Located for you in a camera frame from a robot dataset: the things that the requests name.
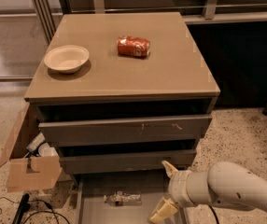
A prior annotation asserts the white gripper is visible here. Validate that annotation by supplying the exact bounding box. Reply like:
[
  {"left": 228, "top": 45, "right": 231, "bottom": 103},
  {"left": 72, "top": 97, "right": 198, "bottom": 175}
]
[{"left": 148, "top": 161, "right": 202, "bottom": 223}]

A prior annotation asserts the clear plastic water bottle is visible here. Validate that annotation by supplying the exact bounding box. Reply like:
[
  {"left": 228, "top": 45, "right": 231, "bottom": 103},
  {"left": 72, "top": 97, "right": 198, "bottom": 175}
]
[{"left": 104, "top": 190, "right": 142, "bottom": 206}]

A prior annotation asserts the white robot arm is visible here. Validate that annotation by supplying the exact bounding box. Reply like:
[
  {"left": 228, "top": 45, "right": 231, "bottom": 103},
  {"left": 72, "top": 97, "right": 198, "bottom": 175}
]
[{"left": 148, "top": 161, "right": 267, "bottom": 223}]

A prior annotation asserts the grey top drawer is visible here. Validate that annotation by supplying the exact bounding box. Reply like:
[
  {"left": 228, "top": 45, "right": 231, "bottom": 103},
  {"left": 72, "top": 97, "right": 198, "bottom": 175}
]
[{"left": 39, "top": 115, "right": 212, "bottom": 147}]

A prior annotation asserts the grey drawer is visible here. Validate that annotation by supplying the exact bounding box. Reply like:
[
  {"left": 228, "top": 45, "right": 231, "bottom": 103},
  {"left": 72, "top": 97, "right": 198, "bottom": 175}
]
[
  {"left": 60, "top": 149, "right": 196, "bottom": 175},
  {"left": 74, "top": 171, "right": 190, "bottom": 224},
  {"left": 39, "top": 115, "right": 212, "bottom": 147}
]

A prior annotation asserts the grey bottom drawer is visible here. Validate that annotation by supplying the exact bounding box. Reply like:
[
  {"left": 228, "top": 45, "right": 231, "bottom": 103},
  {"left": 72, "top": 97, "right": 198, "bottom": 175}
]
[{"left": 74, "top": 171, "right": 190, "bottom": 224}]

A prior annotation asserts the grey middle drawer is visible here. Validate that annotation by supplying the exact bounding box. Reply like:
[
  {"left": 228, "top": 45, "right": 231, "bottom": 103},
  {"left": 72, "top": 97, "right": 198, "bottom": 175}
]
[{"left": 60, "top": 149, "right": 196, "bottom": 175}]

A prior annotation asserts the grey drawer cabinet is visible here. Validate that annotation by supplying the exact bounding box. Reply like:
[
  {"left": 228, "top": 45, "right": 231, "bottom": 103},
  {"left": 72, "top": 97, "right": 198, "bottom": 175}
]
[{"left": 23, "top": 11, "right": 221, "bottom": 185}]

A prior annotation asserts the white bottle in box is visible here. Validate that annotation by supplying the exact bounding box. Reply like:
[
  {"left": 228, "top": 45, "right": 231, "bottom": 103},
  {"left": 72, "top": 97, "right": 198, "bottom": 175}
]
[{"left": 27, "top": 133, "right": 45, "bottom": 153}]

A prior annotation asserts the white cup in box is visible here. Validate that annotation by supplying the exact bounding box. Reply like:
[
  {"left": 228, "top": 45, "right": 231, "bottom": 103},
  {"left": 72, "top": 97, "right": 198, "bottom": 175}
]
[{"left": 38, "top": 143, "right": 58, "bottom": 157}]

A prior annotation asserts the black power strip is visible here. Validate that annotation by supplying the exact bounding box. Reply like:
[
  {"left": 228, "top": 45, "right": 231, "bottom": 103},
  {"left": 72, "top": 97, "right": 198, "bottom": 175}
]
[{"left": 12, "top": 193, "right": 30, "bottom": 224}]

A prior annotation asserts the brown cardboard box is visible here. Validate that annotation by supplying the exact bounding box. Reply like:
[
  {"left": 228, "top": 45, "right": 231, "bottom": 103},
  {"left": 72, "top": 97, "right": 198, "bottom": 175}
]
[{"left": 0, "top": 105, "right": 62, "bottom": 192}]

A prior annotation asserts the crushed red soda can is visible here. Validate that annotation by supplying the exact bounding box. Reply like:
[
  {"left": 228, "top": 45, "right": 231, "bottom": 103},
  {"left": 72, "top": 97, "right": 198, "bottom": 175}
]
[{"left": 117, "top": 35, "right": 150, "bottom": 58}]

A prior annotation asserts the beige paper bowl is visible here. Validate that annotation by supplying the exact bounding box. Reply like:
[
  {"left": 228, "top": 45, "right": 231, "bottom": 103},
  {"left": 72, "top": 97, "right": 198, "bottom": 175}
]
[{"left": 44, "top": 45, "right": 90, "bottom": 74}]

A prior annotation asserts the black cable right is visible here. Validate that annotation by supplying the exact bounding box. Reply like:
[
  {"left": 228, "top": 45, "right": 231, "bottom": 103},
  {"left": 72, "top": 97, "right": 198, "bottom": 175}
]
[{"left": 208, "top": 204, "right": 220, "bottom": 224}]

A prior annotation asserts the thin black cable left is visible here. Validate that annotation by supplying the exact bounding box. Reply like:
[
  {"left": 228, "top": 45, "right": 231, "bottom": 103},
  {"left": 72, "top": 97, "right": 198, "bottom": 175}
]
[{"left": 0, "top": 197, "right": 71, "bottom": 224}]

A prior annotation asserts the metal railing frame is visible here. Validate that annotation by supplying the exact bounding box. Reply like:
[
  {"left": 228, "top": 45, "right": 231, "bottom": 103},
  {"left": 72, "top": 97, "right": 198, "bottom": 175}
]
[{"left": 32, "top": 0, "right": 267, "bottom": 40}]

